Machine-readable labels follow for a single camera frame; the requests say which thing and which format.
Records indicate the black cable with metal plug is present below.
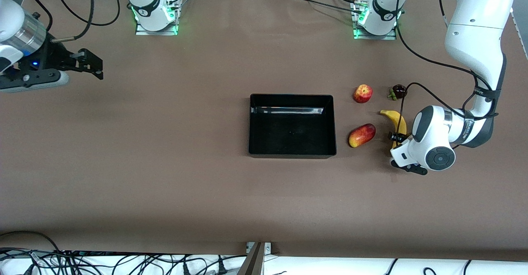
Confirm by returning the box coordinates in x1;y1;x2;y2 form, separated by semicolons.
52;0;95;43

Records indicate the brown table cover sheet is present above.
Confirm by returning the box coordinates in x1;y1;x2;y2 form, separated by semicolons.
0;0;528;262

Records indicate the dark metal post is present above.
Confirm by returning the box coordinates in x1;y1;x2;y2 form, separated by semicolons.
237;242;264;275

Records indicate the long black base cable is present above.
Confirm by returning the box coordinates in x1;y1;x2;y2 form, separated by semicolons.
289;0;363;14

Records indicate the small red yellow apple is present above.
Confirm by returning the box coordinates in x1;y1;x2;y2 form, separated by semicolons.
353;84;373;104

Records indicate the black rectangular plastic box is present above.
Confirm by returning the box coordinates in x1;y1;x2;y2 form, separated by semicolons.
248;94;337;159

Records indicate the red yellow mango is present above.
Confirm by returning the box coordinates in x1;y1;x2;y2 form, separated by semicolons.
348;123;377;148

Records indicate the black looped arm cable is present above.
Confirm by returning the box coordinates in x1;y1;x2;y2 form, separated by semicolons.
53;0;121;25

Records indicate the small metal table bracket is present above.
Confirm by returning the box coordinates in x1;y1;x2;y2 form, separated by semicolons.
246;242;272;255

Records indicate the yellow banana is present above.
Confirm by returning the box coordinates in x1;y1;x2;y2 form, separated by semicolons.
379;109;408;148

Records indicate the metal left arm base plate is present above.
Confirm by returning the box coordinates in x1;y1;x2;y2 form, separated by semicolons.
353;0;397;40

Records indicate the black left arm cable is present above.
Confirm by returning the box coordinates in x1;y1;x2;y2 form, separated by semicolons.
395;0;500;143

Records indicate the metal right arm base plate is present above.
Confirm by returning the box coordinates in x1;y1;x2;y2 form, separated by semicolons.
135;0;182;35

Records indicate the dark purple mangosteen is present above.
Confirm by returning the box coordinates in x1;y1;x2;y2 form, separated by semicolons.
387;84;408;101

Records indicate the black looped floor cable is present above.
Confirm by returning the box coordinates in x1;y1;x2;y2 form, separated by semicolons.
0;230;62;254

